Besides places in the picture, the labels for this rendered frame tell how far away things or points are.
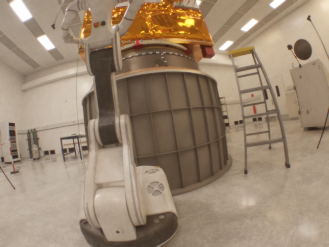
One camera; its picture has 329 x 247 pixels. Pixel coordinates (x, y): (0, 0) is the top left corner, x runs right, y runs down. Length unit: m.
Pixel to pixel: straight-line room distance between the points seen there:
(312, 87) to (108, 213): 3.82
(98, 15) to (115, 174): 0.86
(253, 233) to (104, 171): 0.82
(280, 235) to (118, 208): 0.79
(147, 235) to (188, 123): 1.02
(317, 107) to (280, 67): 5.25
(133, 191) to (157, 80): 1.02
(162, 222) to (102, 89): 0.73
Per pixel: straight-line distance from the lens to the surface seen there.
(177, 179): 1.34
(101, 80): 0.78
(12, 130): 8.18
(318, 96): 3.67
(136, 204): 0.55
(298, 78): 3.82
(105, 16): 0.91
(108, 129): 0.71
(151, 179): 0.82
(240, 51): 2.06
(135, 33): 1.95
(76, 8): 1.06
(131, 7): 1.01
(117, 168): 0.64
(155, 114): 1.24
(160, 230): 0.67
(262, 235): 0.85
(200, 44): 2.15
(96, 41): 0.85
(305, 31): 8.34
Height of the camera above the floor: 0.62
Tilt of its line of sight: 2 degrees up
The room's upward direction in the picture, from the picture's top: 9 degrees counter-clockwise
